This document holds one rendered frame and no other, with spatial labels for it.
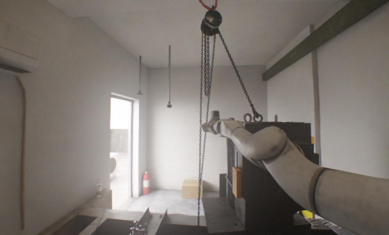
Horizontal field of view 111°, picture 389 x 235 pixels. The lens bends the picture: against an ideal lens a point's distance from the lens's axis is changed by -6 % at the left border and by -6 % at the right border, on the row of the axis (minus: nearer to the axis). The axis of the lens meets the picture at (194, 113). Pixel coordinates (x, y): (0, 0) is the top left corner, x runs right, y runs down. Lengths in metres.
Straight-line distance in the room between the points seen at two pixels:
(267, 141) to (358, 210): 0.17
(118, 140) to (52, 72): 6.74
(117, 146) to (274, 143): 8.23
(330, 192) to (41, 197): 1.93
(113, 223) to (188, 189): 1.74
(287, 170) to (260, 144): 0.09
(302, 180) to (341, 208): 0.05
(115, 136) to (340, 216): 8.33
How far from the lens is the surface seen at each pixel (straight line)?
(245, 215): 1.20
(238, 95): 3.47
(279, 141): 0.36
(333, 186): 0.28
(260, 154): 0.37
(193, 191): 3.36
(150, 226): 1.67
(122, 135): 8.21
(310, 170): 0.31
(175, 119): 3.43
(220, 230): 1.23
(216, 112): 0.83
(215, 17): 1.34
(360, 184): 0.28
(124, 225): 1.97
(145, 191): 3.66
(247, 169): 0.92
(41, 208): 1.96
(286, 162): 0.33
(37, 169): 1.84
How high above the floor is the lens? 1.64
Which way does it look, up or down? 2 degrees up
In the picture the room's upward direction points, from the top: straight up
